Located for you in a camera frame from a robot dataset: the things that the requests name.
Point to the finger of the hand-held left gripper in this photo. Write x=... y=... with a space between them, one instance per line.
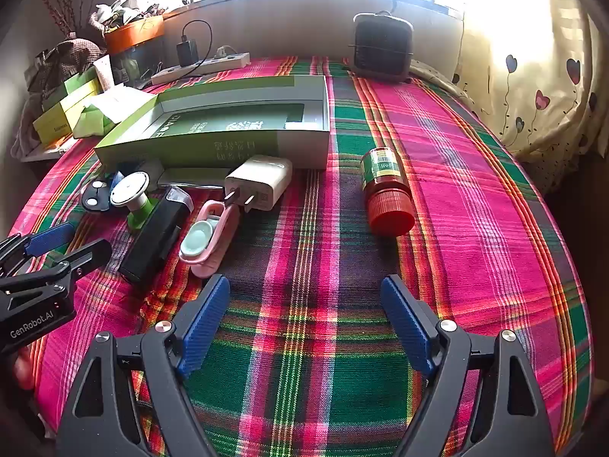
x=47 y=240
x=88 y=253

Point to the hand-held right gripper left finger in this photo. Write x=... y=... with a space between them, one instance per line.
x=204 y=323

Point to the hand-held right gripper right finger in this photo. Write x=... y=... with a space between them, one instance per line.
x=404 y=323

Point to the black round key fob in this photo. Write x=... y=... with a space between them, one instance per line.
x=95 y=200

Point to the green stamp white top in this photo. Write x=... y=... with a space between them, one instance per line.
x=138 y=214

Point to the black rectangular case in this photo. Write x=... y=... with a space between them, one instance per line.
x=152 y=238

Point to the pink tape dispenser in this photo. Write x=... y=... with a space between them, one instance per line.
x=214 y=247

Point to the white round jar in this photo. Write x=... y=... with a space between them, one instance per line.
x=153 y=167

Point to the white black slim bar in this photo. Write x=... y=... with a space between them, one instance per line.
x=190 y=176

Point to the red bottle green label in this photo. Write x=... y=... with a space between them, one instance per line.
x=385 y=185

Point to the white charger plug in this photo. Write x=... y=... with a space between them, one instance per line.
x=259 y=181

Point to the green cardboard box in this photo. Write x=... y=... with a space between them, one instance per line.
x=266 y=143

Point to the person's left hand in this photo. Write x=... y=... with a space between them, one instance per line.
x=23 y=366

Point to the white side shelf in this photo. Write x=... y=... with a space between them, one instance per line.
x=43 y=151

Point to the orange flat packet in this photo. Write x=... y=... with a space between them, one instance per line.
x=62 y=142

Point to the yellow box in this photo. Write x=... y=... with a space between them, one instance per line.
x=52 y=123

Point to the green tissue pack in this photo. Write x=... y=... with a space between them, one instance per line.
x=93 y=123

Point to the pink green plaid blanket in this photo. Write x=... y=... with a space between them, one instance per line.
x=476 y=200

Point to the white paper sheet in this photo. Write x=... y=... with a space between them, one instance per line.
x=119 y=100

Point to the olive green box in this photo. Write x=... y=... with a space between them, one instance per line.
x=81 y=83

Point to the white tube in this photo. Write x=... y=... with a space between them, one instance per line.
x=103 y=74

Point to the brown checked cloth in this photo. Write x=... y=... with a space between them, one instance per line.
x=71 y=52

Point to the glass fish tank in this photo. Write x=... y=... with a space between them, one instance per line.
x=138 y=64

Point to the black power adapter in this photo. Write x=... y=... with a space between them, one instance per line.
x=187 y=52

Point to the dried red branches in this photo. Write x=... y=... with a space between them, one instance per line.
x=59 y=9

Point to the white power strip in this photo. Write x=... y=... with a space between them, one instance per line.
x=223 y=62

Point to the cream dotted pillow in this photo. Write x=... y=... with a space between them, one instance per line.
x=442 y=83

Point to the cream heart print curtain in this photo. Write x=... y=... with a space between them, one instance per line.
x=533 y=81

